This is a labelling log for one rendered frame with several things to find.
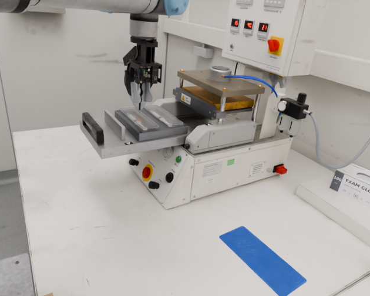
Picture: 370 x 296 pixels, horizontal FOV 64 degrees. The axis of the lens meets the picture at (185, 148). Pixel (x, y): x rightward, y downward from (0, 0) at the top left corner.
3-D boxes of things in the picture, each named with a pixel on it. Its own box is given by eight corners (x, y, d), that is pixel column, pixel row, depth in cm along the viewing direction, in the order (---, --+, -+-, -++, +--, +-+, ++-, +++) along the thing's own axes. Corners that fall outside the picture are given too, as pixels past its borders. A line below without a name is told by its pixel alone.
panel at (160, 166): (127, 162, 116) (147, 120, 113) (163, 206, 94) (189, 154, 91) (123, 161, 115) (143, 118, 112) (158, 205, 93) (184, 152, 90)
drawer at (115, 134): (160, 120, 112) (161, 100, 108) (192, 144, 95) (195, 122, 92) (80, 131, 97) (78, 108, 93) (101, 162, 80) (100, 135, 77)
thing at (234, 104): (217, 94, 120) (220, 70, 115) (255, 112, 103) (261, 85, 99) (180, 97, 111) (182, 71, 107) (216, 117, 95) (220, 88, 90)
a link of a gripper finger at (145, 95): (145, 115, 88) (147, 84, 84) (137, 108, 92) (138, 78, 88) (155, 114, 90) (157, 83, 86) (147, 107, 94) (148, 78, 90)
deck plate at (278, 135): (235, 107, 138) (235, 105, 138) (295, 136, 113) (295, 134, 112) (144, 118, 115) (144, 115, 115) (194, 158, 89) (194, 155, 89)
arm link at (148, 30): (125, 17, 80) (152, 19, 84) (125, 36, 82) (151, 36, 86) (136, 21, 74) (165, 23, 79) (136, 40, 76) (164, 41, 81)
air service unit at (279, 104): (273, 125, 107) (282, 84, 100) (306, 141, 96) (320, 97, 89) (262, 127, 104) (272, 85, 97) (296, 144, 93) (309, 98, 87)
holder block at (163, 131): (158, 112, 108) (158, 106, 107) (187, 133, 93) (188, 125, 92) (114, 117, 100) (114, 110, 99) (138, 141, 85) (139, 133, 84)
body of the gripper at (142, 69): (137, 87, 81) (138, 40, 75) (124, 78, 87) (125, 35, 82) (161, 85, 85) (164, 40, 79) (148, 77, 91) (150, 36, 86)
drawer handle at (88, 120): (88, 123, 93) (88, 111, 92) (104, 143, 82) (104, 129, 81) (82, 124, 92) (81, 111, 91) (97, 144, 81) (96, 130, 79)
